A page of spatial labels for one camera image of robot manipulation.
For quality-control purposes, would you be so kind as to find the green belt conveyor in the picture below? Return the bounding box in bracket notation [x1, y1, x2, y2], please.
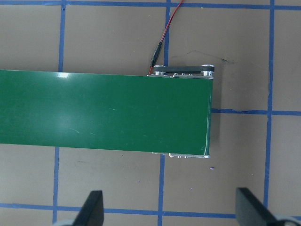
[0, 64, 216, 160]

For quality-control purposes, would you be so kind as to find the red black conveyor wire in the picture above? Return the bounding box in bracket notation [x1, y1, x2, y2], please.
[148, 0, 185, 75]

